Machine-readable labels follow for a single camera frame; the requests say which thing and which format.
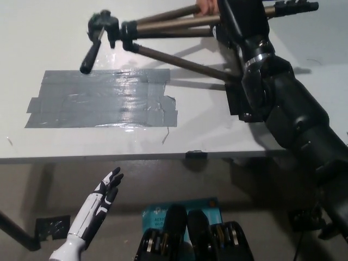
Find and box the person's hand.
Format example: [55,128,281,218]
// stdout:
[195,0,220,15]

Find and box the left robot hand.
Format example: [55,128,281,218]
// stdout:
[67,167,125,247]

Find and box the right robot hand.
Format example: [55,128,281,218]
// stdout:
[210,0,273,64]

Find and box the bronze and black camera tripod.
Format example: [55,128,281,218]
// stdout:
[79,0,319,84]

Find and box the black tape patch on floor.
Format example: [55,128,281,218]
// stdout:
[35,215,71,241]

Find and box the black tape patch on table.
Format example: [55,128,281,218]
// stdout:
[225,83,262,123]

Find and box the black table leg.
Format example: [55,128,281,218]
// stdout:
[0,209,41,251]

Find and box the teal cardboard box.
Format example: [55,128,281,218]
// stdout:
[141,197,224,243]

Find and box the grey duct tape patch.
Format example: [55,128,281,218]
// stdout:
[24,68,179,129]

